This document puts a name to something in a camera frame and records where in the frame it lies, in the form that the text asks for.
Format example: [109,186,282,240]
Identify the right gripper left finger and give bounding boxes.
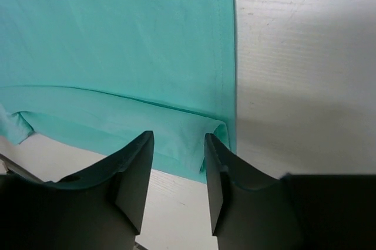
[1,131,154,249]

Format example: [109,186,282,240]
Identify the teal t shirt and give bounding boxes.
[1,0,236,183]

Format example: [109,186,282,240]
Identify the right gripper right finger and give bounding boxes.
[204,134,375,249]

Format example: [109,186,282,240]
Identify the aluminium rail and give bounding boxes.
[1,154,43,184]

